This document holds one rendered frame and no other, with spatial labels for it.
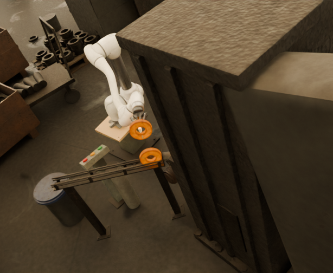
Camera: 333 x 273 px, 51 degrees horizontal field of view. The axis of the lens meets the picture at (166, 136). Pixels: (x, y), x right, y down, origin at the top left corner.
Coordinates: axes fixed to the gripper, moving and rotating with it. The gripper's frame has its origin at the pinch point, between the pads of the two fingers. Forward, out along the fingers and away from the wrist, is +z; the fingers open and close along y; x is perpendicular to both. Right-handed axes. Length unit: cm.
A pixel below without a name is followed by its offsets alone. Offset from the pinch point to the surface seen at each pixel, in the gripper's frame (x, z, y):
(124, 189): -64, -12, 35
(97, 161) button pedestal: -37, -24, 47
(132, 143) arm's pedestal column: -74, -78, 29
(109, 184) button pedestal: -66, -24, 49
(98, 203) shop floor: -91, -31, 70
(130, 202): -82, -12, 36
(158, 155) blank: -21.7, 8.0, -5.5
